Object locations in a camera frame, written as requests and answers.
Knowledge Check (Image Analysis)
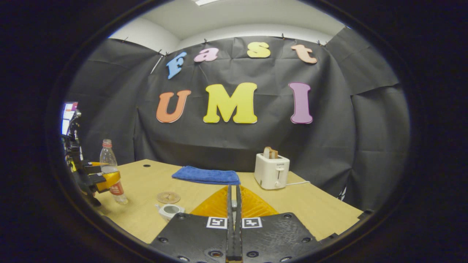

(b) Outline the computer monitor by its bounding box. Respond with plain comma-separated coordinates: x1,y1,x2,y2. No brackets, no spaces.
61,102,78,136

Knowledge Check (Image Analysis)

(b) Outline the white toaster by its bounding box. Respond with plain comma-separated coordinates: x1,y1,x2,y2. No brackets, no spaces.
254,153,290,190

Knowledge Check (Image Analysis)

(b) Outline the clear plastic water bottle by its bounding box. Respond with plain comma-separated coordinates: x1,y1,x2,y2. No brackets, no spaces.
99,139,129,205

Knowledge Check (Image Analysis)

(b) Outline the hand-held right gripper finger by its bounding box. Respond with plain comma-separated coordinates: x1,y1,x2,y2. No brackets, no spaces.
150,184,234,263
235,184,322,263

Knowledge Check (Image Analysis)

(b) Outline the black backdrop cloth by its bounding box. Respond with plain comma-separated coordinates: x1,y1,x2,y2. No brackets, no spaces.
66,27,411,212

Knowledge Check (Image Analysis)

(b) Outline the folded blue towel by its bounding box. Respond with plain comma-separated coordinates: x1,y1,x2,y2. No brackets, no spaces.
172,166,241,186

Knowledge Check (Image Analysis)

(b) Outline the thin white rod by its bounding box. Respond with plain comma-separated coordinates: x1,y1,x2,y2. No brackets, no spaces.
150,55,164,75

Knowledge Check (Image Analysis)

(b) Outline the white teacup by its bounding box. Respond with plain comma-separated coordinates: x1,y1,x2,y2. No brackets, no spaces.
155,204,186,222

